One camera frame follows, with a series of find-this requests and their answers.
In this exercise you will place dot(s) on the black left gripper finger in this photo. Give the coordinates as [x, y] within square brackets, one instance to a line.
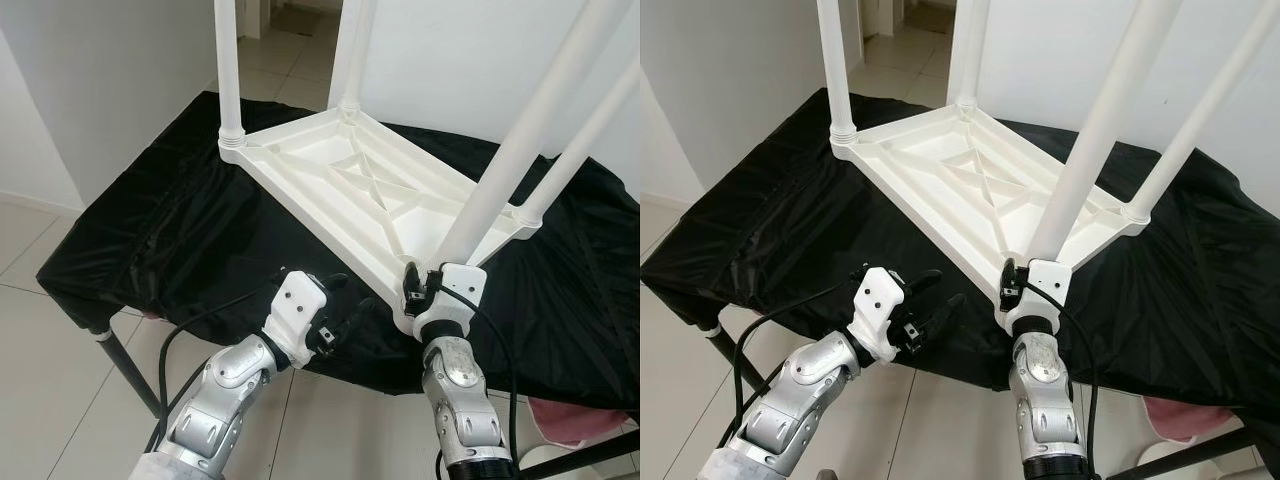
[925, 279]
[335, 281]
[358, 320]
[945, 317]

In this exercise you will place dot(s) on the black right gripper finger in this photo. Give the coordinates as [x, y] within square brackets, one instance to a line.
[411, 282]
[1007, 277]

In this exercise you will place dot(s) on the white plastic table top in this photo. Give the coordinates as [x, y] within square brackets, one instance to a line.
[950, 175]
[340, 180]

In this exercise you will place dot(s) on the white plastic table leg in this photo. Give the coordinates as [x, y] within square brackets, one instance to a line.
[1100, 130]
[530, 130]
[1200, 110]
[968, 50]
[580, 140]
[353, 55]
[228, 70]
[837, 70]

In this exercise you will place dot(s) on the grey robot left foot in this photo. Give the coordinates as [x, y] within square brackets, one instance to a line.
[828, 474]

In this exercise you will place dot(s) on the brown floor mat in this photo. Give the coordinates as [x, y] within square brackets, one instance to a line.
[930, 15]
[297, 20]

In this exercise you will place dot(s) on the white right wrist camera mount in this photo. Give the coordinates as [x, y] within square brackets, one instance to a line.
[1042, 285]
[455, 290]

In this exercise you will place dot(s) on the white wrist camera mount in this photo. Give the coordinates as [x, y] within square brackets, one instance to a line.
[1042, 285]
[295, 308]
[455, 290]
[875, 303]

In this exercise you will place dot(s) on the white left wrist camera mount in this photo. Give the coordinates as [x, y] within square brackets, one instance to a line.
[875, 303]
[295, 308]

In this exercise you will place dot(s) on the white door frame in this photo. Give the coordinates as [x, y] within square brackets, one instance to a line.
[255, 18]
[880, 15]

